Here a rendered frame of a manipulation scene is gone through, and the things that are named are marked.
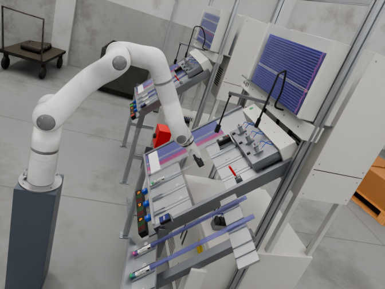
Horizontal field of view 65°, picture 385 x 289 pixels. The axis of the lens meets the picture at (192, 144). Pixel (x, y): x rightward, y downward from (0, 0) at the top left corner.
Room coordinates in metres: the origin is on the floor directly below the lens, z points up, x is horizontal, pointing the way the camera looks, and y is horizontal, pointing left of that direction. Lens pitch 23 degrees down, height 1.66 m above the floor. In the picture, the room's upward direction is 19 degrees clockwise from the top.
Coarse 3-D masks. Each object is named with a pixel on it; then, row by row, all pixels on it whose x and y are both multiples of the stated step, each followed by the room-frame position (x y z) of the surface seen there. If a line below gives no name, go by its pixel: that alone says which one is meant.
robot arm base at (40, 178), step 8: (32, 152) 1.15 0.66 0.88; (32, 160) 1.14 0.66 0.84; (40, 160) 1.14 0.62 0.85; (48, 160) 1.16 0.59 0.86; (56, 160) 1.21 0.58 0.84; (32, 168) 1.14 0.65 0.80; (40, 168) 1.14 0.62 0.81; (48, 168) 1.16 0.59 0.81; (24, 176) 1.18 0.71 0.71; (32, 176) 1.14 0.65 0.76; (40, 176) 1.15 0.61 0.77; (48, 176) 1.17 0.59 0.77; (56, 176) 1.26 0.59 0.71; (24, 184) 1.13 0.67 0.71; (32, 184) 1.14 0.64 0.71; (40, 184) 1.15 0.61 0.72; (48, 184) 1.17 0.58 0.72; (56, 184) 1.20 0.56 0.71; (40, 192) 1.12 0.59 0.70
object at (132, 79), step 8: (112, 40) 5.48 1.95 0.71; (104, 48) 4.63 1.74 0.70; (128, 72) 4.72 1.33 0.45; (136, 72) 4.74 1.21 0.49; (144, 72) 4.77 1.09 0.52; (120, 80) 4.70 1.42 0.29; (128, 80) 4.72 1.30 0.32; (136, 80) 4.75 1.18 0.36; (144, 80) 4.77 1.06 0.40; (104, 88) 4.75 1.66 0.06; (112, 88) 4.68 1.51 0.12; (120, 88) 4.70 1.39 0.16; (128, 88) 4.73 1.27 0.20; (128, 96) 4.83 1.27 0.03
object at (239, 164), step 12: (240, 108) 1.94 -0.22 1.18; (228, 120) 1.84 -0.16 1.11; (240, 120) 1.79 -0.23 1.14; (228, 132) 1.71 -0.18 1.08; (216, 144) 1.63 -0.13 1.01; (228, 156) 1.49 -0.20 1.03; (240, 156) 1.46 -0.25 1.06; (216, 168) 1.42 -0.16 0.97; (228, 168) 1.39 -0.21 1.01; (240, 168) 1.37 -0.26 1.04; (252, 168) 1.34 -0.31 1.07; (228, 180) 1.31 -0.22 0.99
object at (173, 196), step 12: (168, 168) 1.55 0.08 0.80; (168, 180) 1.44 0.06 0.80; (180, 180) 1.42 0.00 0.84; (156, 192) 1.38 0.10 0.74; (168, 192) 1.35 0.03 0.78; (180, 192) 1.32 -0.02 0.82; (156, 204) 1.29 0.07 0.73; (168, 204) 1.26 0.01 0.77; (180, 204) 1.24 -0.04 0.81; (156, 216) 1.20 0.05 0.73
